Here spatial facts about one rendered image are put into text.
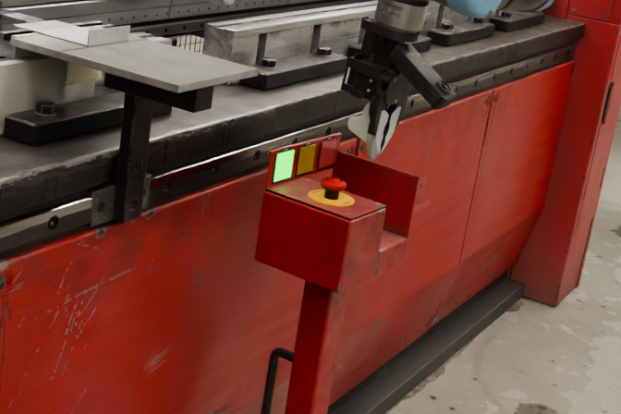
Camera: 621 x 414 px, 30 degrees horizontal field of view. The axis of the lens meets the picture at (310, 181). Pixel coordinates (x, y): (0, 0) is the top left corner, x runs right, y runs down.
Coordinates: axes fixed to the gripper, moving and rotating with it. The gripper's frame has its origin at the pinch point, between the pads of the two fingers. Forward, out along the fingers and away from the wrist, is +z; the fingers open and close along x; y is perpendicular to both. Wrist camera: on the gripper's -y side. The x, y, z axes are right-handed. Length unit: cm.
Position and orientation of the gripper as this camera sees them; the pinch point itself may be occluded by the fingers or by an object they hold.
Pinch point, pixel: (377, 153)
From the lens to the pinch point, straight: 181.6
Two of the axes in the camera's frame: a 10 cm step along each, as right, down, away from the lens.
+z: -2.2, 9.1, 3.4
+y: -8.0, -3.7, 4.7
